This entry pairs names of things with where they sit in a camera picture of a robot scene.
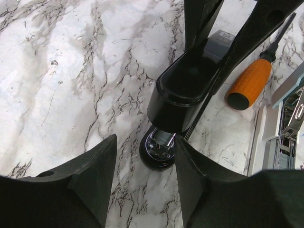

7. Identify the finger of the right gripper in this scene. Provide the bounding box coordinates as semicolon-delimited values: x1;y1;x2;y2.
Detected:
184;0;224;51
213;0;304;94

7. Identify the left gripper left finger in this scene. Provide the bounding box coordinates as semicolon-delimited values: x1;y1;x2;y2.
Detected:
0;134;117;228

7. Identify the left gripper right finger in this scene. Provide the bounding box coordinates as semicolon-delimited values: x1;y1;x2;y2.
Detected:
174;137;304;228

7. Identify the grey staple strip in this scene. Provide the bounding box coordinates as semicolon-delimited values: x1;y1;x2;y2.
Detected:
153;131;175;147
277;152;295;170

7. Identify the black stapler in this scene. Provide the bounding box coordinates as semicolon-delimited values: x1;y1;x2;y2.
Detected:
139;49;226;171

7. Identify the orange handled screwdriver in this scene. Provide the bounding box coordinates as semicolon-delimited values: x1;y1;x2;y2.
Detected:
226;12;296;111

